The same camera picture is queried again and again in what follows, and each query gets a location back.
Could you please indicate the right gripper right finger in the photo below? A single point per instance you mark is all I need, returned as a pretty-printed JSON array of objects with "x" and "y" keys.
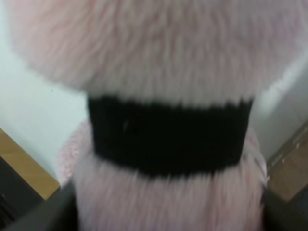
[{"x": 280, "y": 215}]

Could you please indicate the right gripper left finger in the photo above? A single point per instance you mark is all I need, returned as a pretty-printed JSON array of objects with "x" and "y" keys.
[{"x": 23, "y": 209}]

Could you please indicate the brown coffee capsule box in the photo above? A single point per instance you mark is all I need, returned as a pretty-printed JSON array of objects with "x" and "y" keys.
[{"x": 288, "y": 168}]

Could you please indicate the pink towel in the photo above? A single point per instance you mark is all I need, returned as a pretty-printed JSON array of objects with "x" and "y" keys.
[{"x": 170, "y": 85}]

